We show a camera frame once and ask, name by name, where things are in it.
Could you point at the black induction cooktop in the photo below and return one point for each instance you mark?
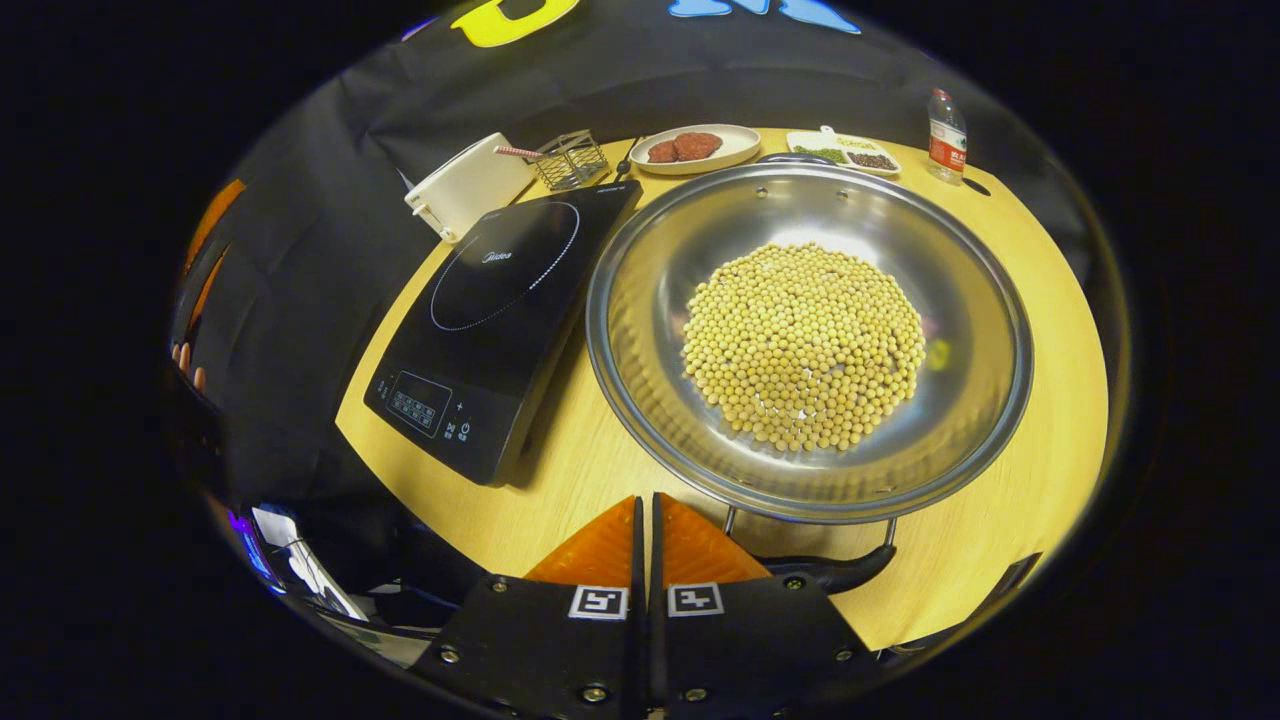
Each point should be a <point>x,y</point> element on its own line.
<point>480,330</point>

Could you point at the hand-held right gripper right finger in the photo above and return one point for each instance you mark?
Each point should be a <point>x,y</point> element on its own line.
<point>740,650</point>

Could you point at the white divided bean dish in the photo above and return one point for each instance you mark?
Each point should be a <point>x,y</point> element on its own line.
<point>845,152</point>

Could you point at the small raw meat slice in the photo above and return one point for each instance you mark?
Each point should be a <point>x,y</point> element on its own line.
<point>662,152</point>

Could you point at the clear plastic water bottle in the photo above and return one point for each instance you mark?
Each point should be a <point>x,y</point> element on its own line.
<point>946,140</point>

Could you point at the round white plate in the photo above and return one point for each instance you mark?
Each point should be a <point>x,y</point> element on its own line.
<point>735,145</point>

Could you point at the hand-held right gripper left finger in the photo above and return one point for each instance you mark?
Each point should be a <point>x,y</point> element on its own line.
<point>560,650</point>

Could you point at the white toaster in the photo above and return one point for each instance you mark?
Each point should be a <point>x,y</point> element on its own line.
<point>470,185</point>

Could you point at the large raw meat slice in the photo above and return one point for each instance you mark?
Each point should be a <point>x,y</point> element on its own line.
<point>697,146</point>

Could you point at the stainless steel pot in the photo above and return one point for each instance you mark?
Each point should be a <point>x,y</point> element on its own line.
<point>640,330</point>

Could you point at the pile of soybeans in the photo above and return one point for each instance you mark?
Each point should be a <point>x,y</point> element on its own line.
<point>805,345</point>

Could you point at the pink striped straw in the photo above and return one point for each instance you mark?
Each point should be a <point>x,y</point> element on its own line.
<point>515,152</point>

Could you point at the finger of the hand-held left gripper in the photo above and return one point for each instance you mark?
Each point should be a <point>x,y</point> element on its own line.
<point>215,225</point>
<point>205,295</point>

